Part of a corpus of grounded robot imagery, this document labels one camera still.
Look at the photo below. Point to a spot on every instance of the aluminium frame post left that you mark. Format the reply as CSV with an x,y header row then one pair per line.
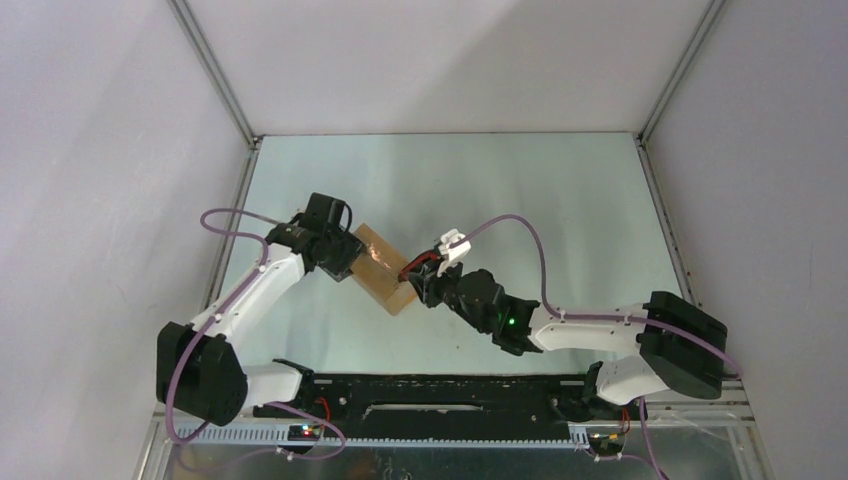
x,y
197,39

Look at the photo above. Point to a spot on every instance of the red black utility knife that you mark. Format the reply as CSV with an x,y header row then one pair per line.
x,y
422,258

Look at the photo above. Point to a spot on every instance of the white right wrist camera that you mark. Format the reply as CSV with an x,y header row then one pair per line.
x,y
453,246

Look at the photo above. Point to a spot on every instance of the aluminium frame post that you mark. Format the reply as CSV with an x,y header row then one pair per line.
x,y
707,22
197,39

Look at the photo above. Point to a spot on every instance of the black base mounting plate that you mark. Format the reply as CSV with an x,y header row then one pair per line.
x,y
456,408

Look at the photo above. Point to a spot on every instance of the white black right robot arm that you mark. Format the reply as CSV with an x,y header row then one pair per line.
x,y
664,344

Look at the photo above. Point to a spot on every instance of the aluminium frame post right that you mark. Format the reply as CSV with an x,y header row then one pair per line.
x,y
707,22

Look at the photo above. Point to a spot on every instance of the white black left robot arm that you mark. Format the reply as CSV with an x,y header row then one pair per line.
x,y
200,365

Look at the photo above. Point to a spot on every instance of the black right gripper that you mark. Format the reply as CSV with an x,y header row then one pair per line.
x,y
427,283

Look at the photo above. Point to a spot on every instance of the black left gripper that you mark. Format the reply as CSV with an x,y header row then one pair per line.
x,y
350,247

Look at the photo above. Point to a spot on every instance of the brown cardboard express box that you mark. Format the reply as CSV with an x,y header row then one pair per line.
x,y
377,271

